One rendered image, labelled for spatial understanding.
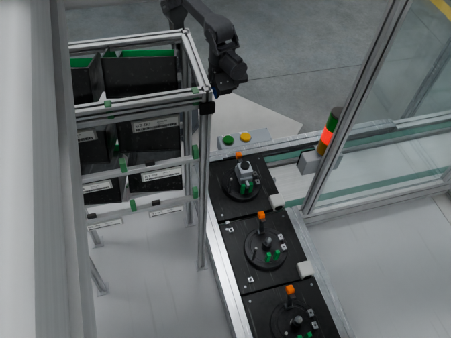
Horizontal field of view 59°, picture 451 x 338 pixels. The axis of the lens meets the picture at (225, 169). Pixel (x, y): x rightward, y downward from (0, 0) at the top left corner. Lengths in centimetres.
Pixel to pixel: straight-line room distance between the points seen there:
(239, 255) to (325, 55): 264
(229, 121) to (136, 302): 85
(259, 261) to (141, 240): 43
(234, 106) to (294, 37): 206
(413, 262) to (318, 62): 232
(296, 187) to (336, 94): 189
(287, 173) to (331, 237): 29
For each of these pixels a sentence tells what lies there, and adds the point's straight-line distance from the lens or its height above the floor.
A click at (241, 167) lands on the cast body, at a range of 132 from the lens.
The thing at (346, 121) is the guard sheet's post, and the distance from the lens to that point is 104.
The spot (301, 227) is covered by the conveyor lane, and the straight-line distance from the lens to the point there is 138.
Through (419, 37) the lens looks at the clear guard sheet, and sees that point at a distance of 97.
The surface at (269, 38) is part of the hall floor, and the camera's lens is 372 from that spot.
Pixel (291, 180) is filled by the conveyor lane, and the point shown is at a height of 92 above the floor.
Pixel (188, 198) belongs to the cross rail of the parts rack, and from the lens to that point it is 98.
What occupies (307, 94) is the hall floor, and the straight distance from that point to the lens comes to 325.
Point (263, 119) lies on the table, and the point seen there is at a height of 86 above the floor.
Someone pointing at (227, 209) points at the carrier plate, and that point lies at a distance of 136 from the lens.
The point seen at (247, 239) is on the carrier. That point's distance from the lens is 129.
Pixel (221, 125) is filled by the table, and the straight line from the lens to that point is 174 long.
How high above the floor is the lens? 215
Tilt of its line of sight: 54 degrees down
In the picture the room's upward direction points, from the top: 6 degrees clockwise
